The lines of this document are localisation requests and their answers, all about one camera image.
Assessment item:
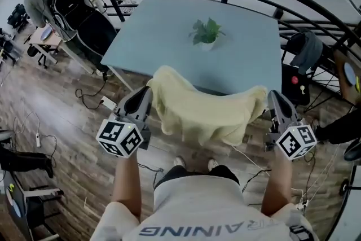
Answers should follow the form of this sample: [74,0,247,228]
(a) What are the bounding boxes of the black stool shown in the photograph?
[27,185,64,224]

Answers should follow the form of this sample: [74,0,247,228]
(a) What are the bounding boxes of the black folding chair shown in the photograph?
[281,32,324,107]

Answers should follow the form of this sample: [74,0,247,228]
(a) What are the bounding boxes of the wooden side table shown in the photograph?
[334,49,361,105]

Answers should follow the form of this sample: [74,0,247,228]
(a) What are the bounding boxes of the light wooden desk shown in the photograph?
[28,25,95,73]

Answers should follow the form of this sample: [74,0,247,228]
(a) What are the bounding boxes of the dark table white legs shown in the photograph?
[0,169,64,241]

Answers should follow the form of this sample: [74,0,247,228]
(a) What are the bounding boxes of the pale round plate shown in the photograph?
[6,191,22,218]

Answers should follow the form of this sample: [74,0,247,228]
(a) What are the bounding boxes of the blue-grey round plate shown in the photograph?
[41,25,55,41]

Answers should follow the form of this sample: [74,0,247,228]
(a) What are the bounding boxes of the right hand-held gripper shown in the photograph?
[264,90,318,161]

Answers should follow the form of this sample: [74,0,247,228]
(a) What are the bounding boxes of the blue round plate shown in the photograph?
[344,62,358,85]

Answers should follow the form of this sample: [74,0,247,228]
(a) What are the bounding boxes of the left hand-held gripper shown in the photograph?
[95,86,153,160]

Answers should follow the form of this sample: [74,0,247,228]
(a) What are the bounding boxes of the potted green plant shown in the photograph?
[188,17,226,51]

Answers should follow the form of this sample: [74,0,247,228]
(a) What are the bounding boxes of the person's left forearm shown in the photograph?
[111,155,142,225]

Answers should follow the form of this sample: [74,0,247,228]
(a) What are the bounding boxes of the person's right forearm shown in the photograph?
[261,149,293,218]

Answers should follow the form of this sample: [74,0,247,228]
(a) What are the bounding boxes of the black office chair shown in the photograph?
[27,43,59,69]

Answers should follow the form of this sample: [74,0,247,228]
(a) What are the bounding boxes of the person's black shorts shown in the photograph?
[162,165,241,187]

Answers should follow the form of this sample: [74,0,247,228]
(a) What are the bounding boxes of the person's white t-shirt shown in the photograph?
[90,173,319,241]

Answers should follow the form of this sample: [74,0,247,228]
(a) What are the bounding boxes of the black floor cable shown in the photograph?
[74,72,108,111]

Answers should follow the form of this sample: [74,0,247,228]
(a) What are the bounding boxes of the grey jacket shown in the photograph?
[290,31,324,76]

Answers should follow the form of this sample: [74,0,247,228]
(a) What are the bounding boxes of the light blue table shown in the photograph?
[100,0,283,95]

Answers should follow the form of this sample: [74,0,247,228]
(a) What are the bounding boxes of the pale yellow clothes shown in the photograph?
[146,65,268,147]

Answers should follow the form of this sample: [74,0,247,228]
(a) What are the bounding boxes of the person's left white shoe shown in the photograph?
[173,156,186,170]

